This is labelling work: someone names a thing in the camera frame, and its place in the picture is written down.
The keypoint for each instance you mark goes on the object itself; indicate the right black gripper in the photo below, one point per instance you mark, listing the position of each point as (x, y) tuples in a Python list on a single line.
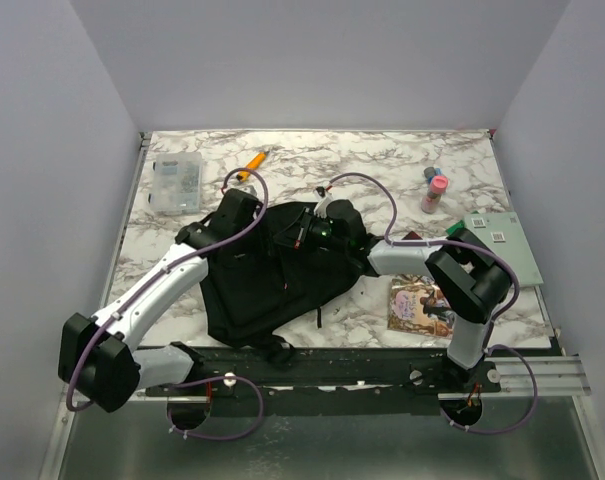
[(307, 220)]

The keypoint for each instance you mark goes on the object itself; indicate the black student backpack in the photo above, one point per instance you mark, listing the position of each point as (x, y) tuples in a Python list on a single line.
[(255, 286)]

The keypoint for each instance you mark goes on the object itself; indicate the pink cap glue bottle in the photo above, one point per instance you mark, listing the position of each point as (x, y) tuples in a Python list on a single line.
[(436, 188)]

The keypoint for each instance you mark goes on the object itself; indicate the blue grey glue stick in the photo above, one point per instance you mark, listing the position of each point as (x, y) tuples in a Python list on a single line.
[(431, 172)]

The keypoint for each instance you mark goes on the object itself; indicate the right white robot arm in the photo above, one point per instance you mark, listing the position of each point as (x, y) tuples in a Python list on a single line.
[(472, 278)]

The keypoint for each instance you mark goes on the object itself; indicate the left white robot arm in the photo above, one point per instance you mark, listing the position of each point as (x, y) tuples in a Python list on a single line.
[(98, 356)]

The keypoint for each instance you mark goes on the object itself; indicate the orange utility knife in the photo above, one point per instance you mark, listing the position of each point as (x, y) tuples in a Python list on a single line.
[(253, 165)]

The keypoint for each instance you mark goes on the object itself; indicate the clear plastic organizer box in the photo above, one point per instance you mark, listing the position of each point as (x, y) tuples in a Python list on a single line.
[(176, 184)]

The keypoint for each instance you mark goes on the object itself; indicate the illustrated storybook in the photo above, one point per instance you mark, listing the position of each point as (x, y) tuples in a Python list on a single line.
[(417, 305)]

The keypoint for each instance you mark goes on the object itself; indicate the pale green book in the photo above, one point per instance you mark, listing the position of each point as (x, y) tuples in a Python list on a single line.
[(504, 235)]

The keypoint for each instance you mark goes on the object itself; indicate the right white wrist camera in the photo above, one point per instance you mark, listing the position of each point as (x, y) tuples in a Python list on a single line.
[(320, 210)]

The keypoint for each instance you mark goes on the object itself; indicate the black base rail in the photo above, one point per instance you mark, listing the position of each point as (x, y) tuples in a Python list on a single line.
[(329, 382)]

